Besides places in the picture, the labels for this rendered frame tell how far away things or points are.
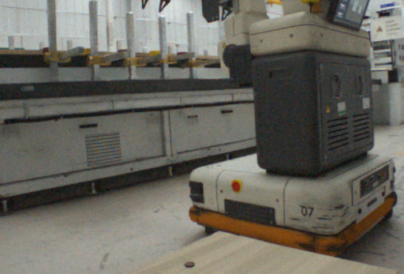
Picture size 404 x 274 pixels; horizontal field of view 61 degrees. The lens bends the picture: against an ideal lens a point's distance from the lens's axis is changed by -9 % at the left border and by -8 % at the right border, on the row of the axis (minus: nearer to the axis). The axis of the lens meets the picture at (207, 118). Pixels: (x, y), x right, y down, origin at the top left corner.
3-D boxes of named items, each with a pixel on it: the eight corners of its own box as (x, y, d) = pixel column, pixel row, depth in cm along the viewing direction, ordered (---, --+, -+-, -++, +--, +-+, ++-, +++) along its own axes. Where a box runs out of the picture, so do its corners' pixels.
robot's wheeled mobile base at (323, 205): (399, 208, 146) (399, 152, 145) (334, 267, 102) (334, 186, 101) (274, 192, 194) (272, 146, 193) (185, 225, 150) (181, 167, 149)
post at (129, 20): (137, 89, 219) (133, 12, 217) (132, 90, 217) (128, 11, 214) (134, 90, 222) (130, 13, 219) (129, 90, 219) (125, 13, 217)
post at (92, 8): (100, 82, 201) (96, -1, 199) (95, 83, 199) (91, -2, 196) (97, 83, 204) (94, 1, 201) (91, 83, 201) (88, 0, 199)
